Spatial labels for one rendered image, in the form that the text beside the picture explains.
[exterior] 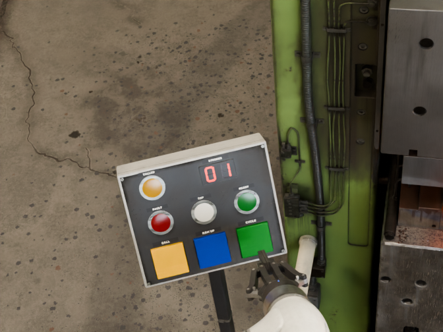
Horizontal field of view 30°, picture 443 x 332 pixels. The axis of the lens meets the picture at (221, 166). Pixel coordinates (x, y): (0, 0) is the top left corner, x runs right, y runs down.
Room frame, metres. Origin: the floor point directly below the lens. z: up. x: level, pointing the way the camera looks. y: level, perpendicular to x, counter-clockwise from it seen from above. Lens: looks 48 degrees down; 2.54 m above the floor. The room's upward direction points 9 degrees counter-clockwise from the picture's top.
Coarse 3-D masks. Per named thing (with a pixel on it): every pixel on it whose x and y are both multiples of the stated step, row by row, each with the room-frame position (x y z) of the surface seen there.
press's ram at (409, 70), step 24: (408, 0) 1.23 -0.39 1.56; (432, 0) 1.21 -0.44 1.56; (408, 24) 1.20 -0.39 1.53; (432, 24) 1.18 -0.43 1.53; (408, 48) 1.20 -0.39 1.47; (432, 48) 1.18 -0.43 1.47; (408, 72) 1.20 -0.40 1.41; (432, 72) 1.18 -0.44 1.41; (384, 96) 1.21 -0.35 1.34; (408, 96) 1.20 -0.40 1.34; (432, 96) 1.18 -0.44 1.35; (384, 120) 1.21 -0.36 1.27; (408, 120) 1.19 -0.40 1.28; (432, 120) 1.18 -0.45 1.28; (384, 144) 1.21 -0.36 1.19; (408, 144) 1.19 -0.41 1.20; (432, 144) 1.18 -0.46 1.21
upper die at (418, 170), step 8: (416, 152) 1.20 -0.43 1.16; (408, 160) 1.19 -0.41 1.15; (416, 160) 1.19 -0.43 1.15; (424, 160) 1.18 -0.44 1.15; (432, 160) 1.17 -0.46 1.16; (440, 160) 1.17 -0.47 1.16; (408, 168) 1.19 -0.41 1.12; (416, 168) 1.19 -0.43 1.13; (424, 168) 1.18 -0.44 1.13; (432, 168) 1.17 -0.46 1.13; (440, 168) 1.17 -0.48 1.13; (408, 176) 1.19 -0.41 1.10; (416, 176) 1.18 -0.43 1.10; (424, 176) 1.18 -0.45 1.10; (432, 176) 1.17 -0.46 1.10; (440, 176) 1.17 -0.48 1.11; (416, 184) 1.18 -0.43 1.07; (424, 184) 1.18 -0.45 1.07; (432, 184) 1.17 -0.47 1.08; (440, 184) 1.17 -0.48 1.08
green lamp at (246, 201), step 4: (240, 196) 1.20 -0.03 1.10; (244, 196) 1.20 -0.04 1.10; (248, 196) 1.20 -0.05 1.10; (252, 196) 1.20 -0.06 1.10; (240, 200) 1.20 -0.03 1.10; (244, 200) 1.20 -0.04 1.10; (248, 200) 1.20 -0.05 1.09; (252, 200) 1.20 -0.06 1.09; (240, 204) 1.19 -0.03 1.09; (244, 204) 1.19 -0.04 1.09; (248, 204) 1.19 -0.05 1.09; (252, 204) 1.19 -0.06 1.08; (240, 208) 1.19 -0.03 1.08; (244, 208) 1.19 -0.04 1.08; (248, 208) 1.19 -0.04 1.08; (252, 208) 1.19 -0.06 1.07
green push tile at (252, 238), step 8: (256, 224) 1.17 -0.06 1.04; (264, 224) 1.16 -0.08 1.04; (240, 232) 1.15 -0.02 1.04; (248, 232) 1.15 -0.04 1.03; (256, 232) 1.15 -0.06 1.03; (264, 232) 1.15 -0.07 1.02; (240, 240) 1.14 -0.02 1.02; (248, 240) 1.14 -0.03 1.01; (256, 240) 1.14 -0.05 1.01; (264, 240) 1.14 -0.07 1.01; (240, 248) 1.14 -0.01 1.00; (248, 248) 1.13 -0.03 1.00; (256, 248) 1.13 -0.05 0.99; (264, 248) 1.13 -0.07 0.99; (272, 248) 1.13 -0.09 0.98; (248, 256) 1.12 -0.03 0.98
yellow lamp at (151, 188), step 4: (148, 180) 1.22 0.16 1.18; (152, 180) 1.22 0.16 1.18; (156, 180) 1.22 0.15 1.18; (144, 184) 1.22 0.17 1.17; (148, 184) 1.22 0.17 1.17; (152, 184) 1.22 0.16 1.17; (156, 184) 1.22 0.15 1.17; (160, 184) 1.22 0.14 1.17; (144, 188) 1.22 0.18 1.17; (148, 188) 1.21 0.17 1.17; (152, 188) 1.21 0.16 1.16; (156, 188) 1.21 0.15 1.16; (160, 188) 1.21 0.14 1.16; (144, 192) 1.21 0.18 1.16; (148, 192) 1.21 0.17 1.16; (152, 192) 1.21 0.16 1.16; (156, 192) 1.21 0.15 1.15; (160, 192) 1.21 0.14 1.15; (148, 196) 1.21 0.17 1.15; (152, 196) 1.21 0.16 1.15
